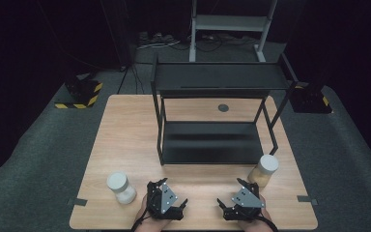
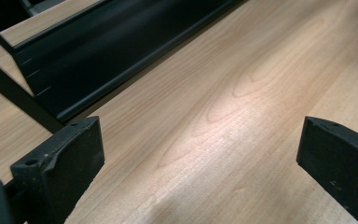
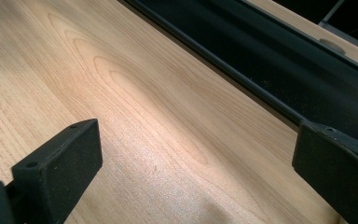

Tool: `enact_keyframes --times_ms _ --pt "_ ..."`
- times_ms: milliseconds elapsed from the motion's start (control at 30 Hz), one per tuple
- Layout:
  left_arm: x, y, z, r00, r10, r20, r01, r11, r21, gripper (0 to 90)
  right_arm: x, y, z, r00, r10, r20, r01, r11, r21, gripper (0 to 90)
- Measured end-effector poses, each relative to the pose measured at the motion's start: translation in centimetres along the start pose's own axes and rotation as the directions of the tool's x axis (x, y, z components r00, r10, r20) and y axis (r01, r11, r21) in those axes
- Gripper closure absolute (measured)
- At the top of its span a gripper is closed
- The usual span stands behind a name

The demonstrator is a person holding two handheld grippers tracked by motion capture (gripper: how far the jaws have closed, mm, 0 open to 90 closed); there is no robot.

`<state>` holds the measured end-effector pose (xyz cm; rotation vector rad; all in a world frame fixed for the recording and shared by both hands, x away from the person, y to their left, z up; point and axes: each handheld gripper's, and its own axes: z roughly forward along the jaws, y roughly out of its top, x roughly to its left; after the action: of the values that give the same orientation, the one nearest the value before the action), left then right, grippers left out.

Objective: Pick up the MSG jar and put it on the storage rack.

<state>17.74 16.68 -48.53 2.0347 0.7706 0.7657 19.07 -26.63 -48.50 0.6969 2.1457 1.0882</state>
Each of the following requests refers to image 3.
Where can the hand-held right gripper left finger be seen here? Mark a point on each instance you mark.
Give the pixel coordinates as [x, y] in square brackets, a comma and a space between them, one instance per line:
[62, 168]

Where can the black metal frame rail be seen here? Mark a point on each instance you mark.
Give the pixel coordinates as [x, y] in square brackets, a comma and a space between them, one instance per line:
[292, 62]

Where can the grey round desk cap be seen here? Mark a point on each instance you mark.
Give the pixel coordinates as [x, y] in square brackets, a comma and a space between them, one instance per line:
[333, 45]

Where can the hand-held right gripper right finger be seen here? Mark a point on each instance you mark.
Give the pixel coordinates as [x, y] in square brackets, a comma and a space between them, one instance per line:
[338, 174]

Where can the grey metal frame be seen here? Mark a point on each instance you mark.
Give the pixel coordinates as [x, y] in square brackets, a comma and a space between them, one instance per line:
[354, 39]

